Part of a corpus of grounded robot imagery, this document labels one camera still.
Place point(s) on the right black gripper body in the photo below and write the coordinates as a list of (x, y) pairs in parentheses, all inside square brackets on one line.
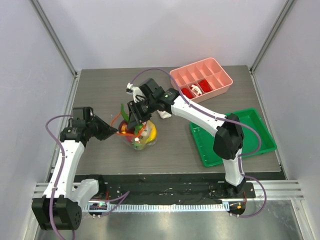
[(136, 113)]

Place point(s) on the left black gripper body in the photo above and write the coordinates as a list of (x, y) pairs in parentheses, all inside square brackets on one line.
[(88, 125)]

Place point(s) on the green fake chili pepper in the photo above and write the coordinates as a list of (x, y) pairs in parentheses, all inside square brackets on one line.
[(124, 114)]

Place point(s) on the clear orange zip top bag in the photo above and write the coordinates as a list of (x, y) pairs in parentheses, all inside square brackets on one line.
[(141, 133)]

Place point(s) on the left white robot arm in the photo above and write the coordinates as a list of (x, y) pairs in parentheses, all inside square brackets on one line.
[(60, 207)]

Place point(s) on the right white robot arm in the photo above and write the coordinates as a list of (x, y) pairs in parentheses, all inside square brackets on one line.
[(227, 132)]

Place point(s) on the yellow fake banana bunch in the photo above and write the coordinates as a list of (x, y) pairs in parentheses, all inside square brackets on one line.
[(152, 136)]

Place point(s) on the red white fake food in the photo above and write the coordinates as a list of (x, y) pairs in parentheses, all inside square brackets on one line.
[(196, 90)]

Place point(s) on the red fake food piece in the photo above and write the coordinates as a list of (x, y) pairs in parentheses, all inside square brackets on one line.
[(205, 86)]

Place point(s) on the rolled white towel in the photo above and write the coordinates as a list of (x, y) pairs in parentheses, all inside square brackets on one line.
[(164, 114)]

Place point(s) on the pink compartment tray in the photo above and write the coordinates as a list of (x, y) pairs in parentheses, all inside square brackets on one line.
[(193, 73)]

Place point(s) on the green plastic tray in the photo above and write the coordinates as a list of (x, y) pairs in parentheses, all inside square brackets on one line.
[(204, 140)]

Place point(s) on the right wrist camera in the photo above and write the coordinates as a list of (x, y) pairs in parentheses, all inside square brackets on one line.
[(136, 93)]

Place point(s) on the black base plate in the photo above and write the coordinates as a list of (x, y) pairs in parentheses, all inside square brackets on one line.
[(169, 189)]

